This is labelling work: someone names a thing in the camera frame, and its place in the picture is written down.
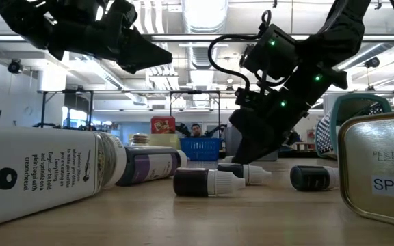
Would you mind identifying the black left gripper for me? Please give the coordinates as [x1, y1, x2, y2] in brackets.
[48, 13, 173, 75]

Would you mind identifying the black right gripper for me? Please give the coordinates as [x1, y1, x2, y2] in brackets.
[229, 85, 313, 165]

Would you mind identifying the red Froot Loops box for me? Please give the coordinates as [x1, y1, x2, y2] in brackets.
[150, 115, 176, 135]

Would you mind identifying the grey translucent plastic bin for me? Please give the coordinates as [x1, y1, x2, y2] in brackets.
[222, 125, 282, 162]

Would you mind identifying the overhead beam with light strips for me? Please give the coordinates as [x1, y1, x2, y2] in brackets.
[0, 33, 394, 43]

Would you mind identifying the blue plastic bin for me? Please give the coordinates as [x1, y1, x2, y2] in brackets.
[179, 137, 222, 162]

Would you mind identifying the person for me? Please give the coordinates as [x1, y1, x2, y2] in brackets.
[189, 123, 205, 138]

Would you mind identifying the teal-framed metal box grater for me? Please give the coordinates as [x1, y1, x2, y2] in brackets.
[315, 93, 393, 161]

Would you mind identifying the yellow plastic bin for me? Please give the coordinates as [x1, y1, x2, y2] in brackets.
[128, 133, 181, 150]

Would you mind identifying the purple-label dark extract bottle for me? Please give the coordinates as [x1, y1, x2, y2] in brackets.
[116, 146, 188, 187]

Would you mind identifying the gold spice tin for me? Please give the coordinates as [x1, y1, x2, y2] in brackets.
[337, 109, 394, 230]

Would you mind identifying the white-label bagel seasoning jar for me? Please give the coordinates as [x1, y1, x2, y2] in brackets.
[0, 123, 128, 230]

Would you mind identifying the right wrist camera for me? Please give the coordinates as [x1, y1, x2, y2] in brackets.
[234, 87, 265, 107]

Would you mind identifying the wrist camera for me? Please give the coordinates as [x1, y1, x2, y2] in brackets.
[106, 0, 139, 30]
[234, 87, 265, 107]

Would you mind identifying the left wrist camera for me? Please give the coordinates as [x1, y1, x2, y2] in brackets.
[106, 0, 139, 30]

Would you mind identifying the black background workstation frame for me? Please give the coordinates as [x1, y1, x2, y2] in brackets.
[38, 87, 309, 129]

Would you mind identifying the silver ceiling air duct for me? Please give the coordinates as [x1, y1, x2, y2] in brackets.
[179, 0, 231, 90]

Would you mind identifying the black ceiling-mounted camera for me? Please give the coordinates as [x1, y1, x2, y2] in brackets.
[7, 59, 23, 74]
[364, 56, 381, 69]

